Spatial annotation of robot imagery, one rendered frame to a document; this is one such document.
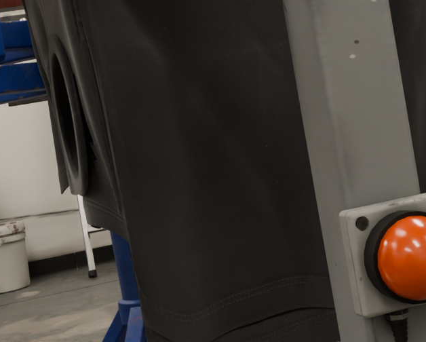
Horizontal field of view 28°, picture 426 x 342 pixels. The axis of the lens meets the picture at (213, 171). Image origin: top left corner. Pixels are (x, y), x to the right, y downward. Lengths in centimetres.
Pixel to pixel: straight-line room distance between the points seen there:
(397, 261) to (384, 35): 11
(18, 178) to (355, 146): 492
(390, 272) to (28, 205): 495
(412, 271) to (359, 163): 6
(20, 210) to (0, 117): 57
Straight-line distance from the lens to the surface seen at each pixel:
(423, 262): 37
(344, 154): 40
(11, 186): 529
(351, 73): 40
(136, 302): 200
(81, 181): 73
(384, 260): 38
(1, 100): 212
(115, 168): 67
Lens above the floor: 72
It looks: 3 degrees down
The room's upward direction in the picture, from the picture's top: 10 degrees counter-clockwise
